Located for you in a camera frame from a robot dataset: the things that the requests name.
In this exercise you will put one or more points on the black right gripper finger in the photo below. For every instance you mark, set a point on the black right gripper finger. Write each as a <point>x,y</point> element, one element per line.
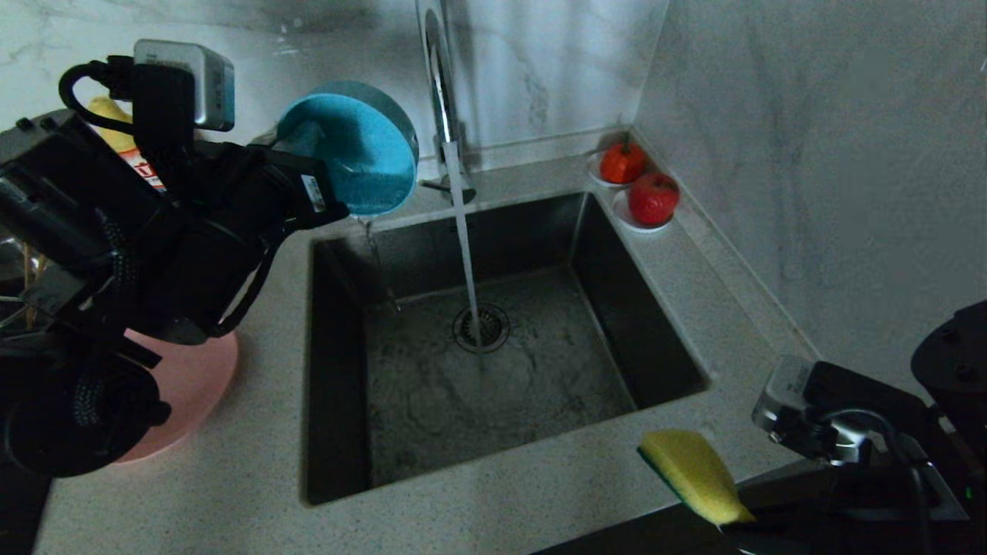
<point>771,539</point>
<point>786,510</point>

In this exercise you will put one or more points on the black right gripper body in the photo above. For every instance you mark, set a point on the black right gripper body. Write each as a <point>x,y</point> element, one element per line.
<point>902,478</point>

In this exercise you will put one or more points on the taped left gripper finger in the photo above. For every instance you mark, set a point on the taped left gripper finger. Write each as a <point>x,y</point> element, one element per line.
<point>302,139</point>

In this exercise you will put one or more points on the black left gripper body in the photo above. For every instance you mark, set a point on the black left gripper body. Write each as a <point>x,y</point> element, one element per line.
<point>270,193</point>

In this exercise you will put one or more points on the teal plastic bowl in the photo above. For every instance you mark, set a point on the teal plastic bowl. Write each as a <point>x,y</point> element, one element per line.
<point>366,146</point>

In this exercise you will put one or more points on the yellow green sponge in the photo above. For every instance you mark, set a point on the yellow green sponge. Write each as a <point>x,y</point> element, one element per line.
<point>694,474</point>

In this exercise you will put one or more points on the orange dish soap bottle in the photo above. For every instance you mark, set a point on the orange dish soap bottle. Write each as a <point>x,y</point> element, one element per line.
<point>116,139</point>

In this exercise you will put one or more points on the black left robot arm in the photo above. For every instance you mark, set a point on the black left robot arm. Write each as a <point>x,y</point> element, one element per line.
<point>92,231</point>

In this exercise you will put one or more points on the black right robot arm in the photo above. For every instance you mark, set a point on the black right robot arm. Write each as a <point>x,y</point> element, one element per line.
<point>956,347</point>

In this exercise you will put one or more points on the chrome sink faucet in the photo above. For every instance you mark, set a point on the chrome sink faucet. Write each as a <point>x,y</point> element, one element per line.
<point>441,92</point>

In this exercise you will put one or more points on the stainless steel sink basin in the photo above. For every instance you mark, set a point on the stainless steel sink basin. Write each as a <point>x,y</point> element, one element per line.
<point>540,401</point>

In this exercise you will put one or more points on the pink plastic plate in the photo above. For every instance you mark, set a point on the pink plastic plate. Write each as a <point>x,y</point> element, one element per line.
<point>197,385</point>

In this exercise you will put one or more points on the round metal drain strainer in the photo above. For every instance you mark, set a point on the round metal drain strainer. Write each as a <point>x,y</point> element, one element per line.
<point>493,327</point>

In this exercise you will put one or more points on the small white round dish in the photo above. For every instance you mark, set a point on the small white round dish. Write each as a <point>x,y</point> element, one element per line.
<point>594,176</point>
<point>621,219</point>

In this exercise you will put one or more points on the orange-red toy tomato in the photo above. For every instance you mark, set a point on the orange-red toy tomato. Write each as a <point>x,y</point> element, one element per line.
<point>621,163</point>

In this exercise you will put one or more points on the red toy apple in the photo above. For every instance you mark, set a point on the red toy apple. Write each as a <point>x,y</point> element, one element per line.
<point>654,199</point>

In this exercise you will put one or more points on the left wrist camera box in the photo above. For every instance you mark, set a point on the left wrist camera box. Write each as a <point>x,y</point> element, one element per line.
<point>200,85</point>

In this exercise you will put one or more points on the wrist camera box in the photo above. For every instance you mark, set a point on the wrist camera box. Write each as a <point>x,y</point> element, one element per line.
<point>783,389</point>
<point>200,85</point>

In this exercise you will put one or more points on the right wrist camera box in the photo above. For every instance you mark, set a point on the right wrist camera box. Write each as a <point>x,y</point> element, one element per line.
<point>783,389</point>

